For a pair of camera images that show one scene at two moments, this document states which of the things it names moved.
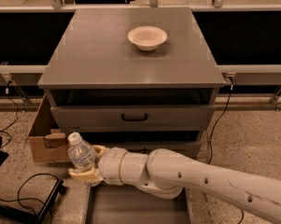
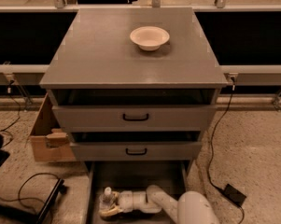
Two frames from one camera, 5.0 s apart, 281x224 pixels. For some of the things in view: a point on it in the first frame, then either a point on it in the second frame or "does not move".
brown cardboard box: (49, 144) does not move
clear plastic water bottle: (81, 156) to (105, 199)
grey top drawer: (132, 118) does not move
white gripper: (110, 166) to (126, 201)
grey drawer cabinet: (135, 78) does not move
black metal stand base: (28, 217) does not move
